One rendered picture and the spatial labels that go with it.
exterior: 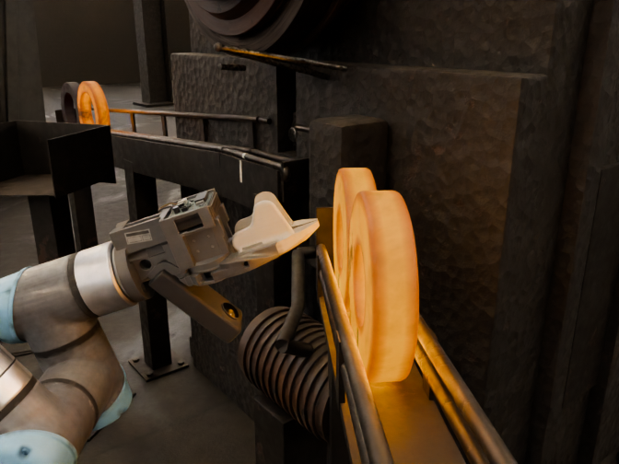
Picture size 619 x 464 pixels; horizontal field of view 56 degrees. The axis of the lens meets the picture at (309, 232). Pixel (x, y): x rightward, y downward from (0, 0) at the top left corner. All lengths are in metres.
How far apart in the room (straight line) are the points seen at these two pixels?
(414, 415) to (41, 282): 0.41
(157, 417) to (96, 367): 0.91
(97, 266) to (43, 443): 0.18
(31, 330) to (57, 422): 0.12
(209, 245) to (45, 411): 0.22
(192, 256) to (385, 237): 0.26
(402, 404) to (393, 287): 0.10
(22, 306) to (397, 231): 0.41
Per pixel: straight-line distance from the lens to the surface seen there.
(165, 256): 0.64
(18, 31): 3.90
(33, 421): 0.60
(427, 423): 0.45
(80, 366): 0.68
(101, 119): 1.80
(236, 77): 1.24
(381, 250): 0.42
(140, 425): 1.57
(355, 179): 0.60
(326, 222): 0.71
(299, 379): 0.77
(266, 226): 0.61
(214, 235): 0.61
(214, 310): 0.65
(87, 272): 0.64
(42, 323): 0.68
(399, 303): 0.42
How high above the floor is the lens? 0.92
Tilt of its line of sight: 19 degrees down
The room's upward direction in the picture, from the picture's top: straight up
